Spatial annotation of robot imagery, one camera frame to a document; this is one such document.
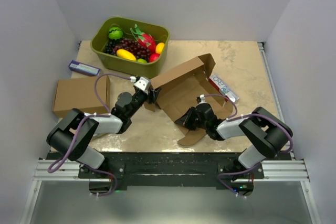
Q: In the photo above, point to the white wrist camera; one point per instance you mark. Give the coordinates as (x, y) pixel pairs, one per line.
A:
(141, 83)
(201, 99)

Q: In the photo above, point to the orange toy fruit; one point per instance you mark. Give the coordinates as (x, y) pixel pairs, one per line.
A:
(159, 48)

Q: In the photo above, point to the aluminium frame rail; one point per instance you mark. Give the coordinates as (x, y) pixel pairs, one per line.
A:
(285, 171)

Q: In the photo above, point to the dark purple toy grapes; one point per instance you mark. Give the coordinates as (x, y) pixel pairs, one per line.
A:
(135, 48)

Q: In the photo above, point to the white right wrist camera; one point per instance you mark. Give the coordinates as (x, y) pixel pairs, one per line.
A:
(201, 99)

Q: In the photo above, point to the green toy melon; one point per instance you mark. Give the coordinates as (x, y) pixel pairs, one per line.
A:
(115, 33)

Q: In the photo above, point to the purple rectangular box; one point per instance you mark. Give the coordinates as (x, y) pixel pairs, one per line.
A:
(83, 68)

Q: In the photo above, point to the closed brown cardboard box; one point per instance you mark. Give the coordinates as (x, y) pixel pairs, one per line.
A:
(88, 94)

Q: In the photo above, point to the black toy grapes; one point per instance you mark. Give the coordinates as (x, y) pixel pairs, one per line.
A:
(110, 47)

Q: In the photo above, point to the pink toy dragon fruit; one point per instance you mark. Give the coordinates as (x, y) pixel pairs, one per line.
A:
(145, 40)

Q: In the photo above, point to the green toy lime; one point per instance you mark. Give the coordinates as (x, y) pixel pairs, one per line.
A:
(141, 60)

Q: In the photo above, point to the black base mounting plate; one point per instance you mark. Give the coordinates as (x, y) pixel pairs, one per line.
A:
(184, 170)

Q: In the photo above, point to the red toy apple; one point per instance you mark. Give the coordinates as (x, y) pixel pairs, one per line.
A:
(153, 57)

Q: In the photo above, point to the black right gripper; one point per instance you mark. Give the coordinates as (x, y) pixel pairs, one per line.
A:
(186, 120)

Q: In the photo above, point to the olive green plastic bin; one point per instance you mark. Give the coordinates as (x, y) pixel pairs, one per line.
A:
(149, 69)

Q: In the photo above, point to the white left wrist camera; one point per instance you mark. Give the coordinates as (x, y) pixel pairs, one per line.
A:
(141, 83)

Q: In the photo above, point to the red white snack packet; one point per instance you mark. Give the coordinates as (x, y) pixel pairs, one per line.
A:
(223, 88)

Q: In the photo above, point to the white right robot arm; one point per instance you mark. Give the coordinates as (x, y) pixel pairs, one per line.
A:
(267, 134)

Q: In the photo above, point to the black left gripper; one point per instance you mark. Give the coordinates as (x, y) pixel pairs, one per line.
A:
(151, 98)

